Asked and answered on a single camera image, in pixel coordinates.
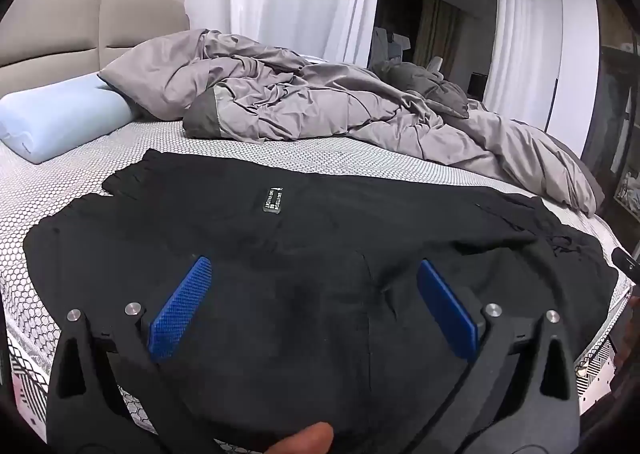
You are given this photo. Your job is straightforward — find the black pants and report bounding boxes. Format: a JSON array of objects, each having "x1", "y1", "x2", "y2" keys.
[{"x1": 23, "y1": 150, "x2": 617, "y2": 453}]

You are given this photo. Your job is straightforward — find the dark glass cabinet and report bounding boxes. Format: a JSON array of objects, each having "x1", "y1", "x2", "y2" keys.
[{"x1": 582, "y1": 0, "x2": 639, "y2": 254}]

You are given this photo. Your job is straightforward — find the light blue pillow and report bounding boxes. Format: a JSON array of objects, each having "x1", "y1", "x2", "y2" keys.
[{"x1": 1, "y1": 74, "x2": 137, "y2": 165}]

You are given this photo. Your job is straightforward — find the grey quilted duvet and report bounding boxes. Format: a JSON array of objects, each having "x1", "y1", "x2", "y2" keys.
[{"x1": 100, "y1": 29, "x2": 604, "y2": 214}]

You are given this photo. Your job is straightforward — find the white wardrobe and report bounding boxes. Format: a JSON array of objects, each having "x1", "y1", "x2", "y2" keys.
[{"x1": 482, "y1": 0, "x2": 600, "y2": 160}]

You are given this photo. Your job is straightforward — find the beige upholstered headboard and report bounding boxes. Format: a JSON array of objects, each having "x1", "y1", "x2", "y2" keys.
[{"x1": 1, "y1": 0, "x2": 190, "y2": 96}]

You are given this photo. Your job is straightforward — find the white honeycomb mattress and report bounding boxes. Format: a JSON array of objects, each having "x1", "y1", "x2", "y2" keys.
[{"x1": 0, "y1": 119, "x2": 633, "y2": 444}]

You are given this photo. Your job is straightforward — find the person's left hand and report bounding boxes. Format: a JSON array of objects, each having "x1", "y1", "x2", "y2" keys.
[{"x1": 266, "y1": 422, "x2": 334, "y2": 454}]

